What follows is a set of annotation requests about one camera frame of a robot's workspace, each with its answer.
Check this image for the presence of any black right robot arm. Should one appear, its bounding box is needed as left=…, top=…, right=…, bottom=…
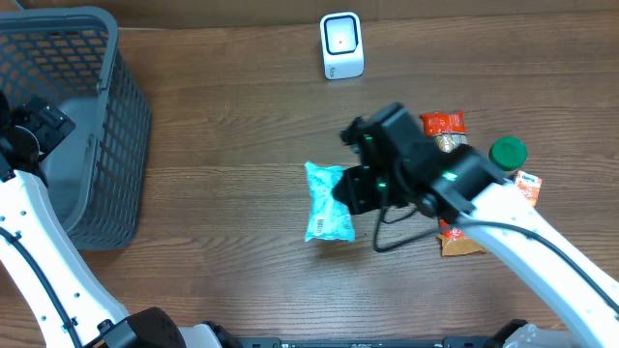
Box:
left=333, top=102, right=618, bottom=347

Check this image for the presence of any grey plastic basket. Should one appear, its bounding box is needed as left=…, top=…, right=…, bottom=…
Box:
left=1, top=7, right=151, bottom=250

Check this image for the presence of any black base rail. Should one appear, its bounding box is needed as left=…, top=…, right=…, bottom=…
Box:
left=238, top=336, right=501, bottom=348

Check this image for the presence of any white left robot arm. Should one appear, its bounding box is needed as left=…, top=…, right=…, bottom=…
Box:
left=1, top=100, right=241, bottom=348

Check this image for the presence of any green lid jar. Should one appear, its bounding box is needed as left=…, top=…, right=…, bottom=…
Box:
left=488, top=136, right=528, bottom=172

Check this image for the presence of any small orange snack packet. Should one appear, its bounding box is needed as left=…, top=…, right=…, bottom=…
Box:
left=514, top=170, right=543, bottom=207

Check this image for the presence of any teal snack packet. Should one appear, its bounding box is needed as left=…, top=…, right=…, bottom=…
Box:
left=305, top=161, right=355, bottom=242

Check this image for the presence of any orange spaghetti package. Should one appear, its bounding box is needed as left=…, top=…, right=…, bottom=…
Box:
left=420, top=110, right=486, bottom=257

